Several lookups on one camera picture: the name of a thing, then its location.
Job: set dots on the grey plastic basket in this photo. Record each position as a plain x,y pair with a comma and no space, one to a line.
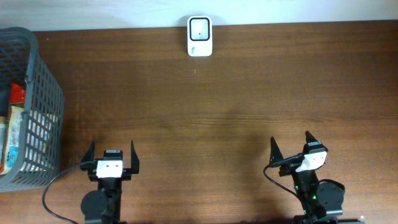
37,158

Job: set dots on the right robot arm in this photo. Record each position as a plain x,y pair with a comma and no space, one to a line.
321,200

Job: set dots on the orange spaghetti packet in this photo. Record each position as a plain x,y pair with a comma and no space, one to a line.
17,94

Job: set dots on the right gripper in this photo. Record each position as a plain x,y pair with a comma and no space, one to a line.
275,154

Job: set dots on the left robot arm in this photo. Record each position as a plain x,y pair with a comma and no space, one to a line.
103,205

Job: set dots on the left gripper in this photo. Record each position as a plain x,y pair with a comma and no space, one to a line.
135,164

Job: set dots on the yellow snack bag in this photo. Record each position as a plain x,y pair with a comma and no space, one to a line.
12,139

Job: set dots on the white barcode scanner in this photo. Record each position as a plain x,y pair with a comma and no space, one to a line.
199,36

